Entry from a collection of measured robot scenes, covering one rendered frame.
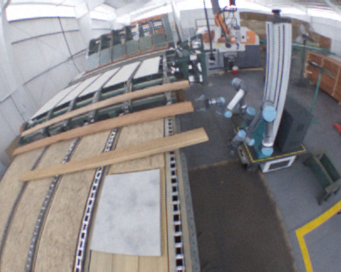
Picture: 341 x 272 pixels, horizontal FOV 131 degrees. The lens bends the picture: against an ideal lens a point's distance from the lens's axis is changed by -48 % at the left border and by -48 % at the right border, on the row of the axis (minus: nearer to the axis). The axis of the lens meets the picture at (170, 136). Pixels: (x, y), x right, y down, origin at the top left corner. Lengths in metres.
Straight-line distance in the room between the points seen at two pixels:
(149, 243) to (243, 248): 1.08
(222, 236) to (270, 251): 0.57
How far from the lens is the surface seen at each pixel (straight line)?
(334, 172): 2.52
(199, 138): 1.21
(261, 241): 1.79
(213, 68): 5.46
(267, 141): 1.50
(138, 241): 0.93
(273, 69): 1.76
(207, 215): 1.77
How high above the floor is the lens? 1.68
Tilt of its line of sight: 39 degrees down
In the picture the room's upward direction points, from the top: 15 degrees counter-clockwise
